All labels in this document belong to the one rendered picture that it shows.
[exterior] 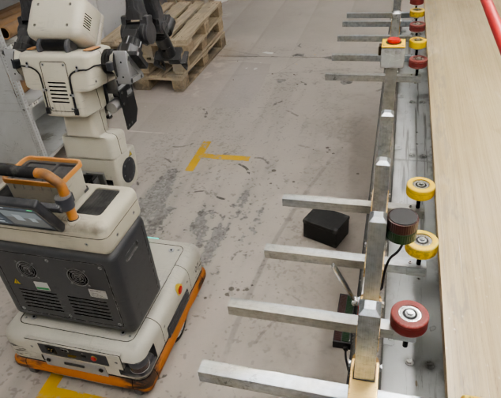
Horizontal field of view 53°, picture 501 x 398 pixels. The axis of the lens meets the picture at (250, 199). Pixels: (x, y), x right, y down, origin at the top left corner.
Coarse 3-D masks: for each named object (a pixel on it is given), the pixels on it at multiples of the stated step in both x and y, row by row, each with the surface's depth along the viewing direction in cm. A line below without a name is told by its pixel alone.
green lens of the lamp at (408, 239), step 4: (388, 232) 99; (416, 232) 98; (388, 236) 100; (392, 236) 98; (396, 236) 98; (400, 236) 97; (404, 236) 97; (408, 236) 97; (412, 236) 98; (392, 240) 99; (396, 240) 98; (400, 240) 98; (404, 240) 98; (408, 240) 98; (412, 240) 98; (400, 244) 98; (404, 244) 98; (408, 244) 98
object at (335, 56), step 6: (336, 54) 255; (342, 54) 254; (348, 54) 254; (354, 54) 253; (360, 54) 252; (366, 54) 252; (372, 54) 251; (378, 54) 250; (408, 54) 247; (414, 54) 247; (336, 60) 256; (342, 60) 256; (348, 60) 255; (354, 60) 254; (360, 60) 253; (366, 60) 252; (372, 60) 252; (378, 60) 251; (408, 60) 247
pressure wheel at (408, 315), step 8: (400, 304) 110; (408, 304) 109; (416, 304) 109; (392, 312) 108; (400, 312) 108; (408, 312) 107; (416, 312) 108; (424, 312) 107; (392, 320) 107; (400, 320) 106; (408, 320) 106; (416, 320) 106; (424, 320) 106; (392, 328) 108; (400, 328) 106; (408, 328) 105; (416, 328) 104; (424, 328) 105; (408, 336) 106; (416, 336) 106
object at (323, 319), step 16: (240, 304) 120; (256, 304) 119; (272, 304) 119; (272, 320) 118; (288, 320) 117; (304, 320) 115; (320, 320) 114; (336, 320) 113; (352, 320) 113; (384, 320) 112; (384, 336) 112; (400, 336) 110
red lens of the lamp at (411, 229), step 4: (408, 208) 100; (388, 216) 98; (388, 220) 98; (388, 224) 98; (392, 224) 97; (396, 224) 96; (412, 224) 96; (416, 224) 96; (388, 228) 99; (392, 228) 97; (396, 228) 97; (400, 228) 96; (404, 228) 96; (408, 228) 96; (412, 228) 96; (416, 228) 97; (396, 232) 97; (400, 232) 97; (404, 232) 96; (408, 232) 96; (412, 232) 97
